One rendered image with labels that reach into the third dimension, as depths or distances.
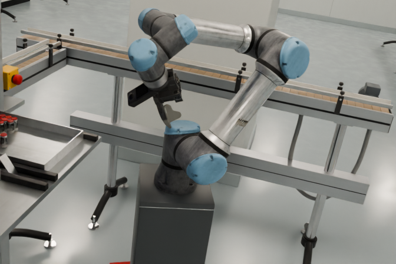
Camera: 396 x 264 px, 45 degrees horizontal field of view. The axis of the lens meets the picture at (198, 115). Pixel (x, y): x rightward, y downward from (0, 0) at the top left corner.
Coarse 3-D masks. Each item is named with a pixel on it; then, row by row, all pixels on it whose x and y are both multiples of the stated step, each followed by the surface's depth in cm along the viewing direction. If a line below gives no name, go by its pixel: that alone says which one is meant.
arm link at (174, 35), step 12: (156, 24) 127; (168, 24) 124; (180, 24) 122; (192, 24) 123; (156, 36) 123; (168, 36) 122; (180, 36) 122; (192, 36) 124; (168, 48) 122; (180, 48) 124
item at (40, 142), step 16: (0, 112) 170; (32, 128) 168; (48, 128) 168; (64, 128) 166; (0, 144) 155; (16, 144) 156; (32, 144) 158; (48, 144) 159; (64, 144) 161; (16, 160) 143; (32, 160) 149; (48, 160) 144
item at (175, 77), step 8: (168, 72) 134; (168, 80) 132; (176, 80) 137; (152, 88) 132; (160, 88) 132; (168, 88) 137; (176, 88) 137; (160, 96) 137; (168, 96) 137; (176, 96) 138
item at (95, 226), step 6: (120, 180) 285; (126, 180) 295; (120, 186) 297; (126, 186) 298; (108, 192) 269; (114, 192) 272; (102, 198) 265; (108, 198) 268; (102, 204) 262; (96, 210) 259; (102, 210) 261; (96, 216) 257; (90, 228) 257; (96, 228) 257
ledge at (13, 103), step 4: (4, 96) 190; (8, 96) 191; (4, 100) 187; (8, 100) 187; (12, 100) 188; (16, 100) 188; (20, 100) 189; (24, 100) 190; (4, 104) 183; (8, 104) 184; (12, 104) 184; (16, 104) 185; (20, 104) 187; (4, 108) 180; (8, 108) 180; (12, 108) 183; (16, 108) 186; (8, 112) 180
